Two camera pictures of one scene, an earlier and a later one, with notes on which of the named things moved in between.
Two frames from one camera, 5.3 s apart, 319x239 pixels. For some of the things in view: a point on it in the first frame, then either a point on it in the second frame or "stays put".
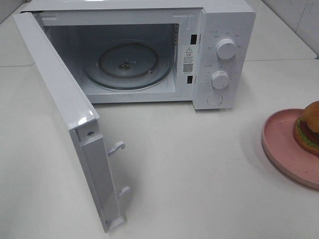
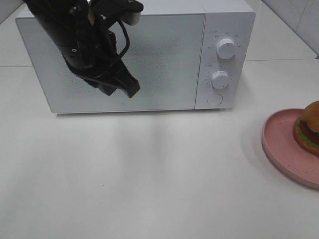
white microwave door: x=79 y=115 to x=165 y=55
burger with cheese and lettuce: x=306 y=129 stays put
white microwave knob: x=220 y=79 stays put
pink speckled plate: x=280 y=147 stays put
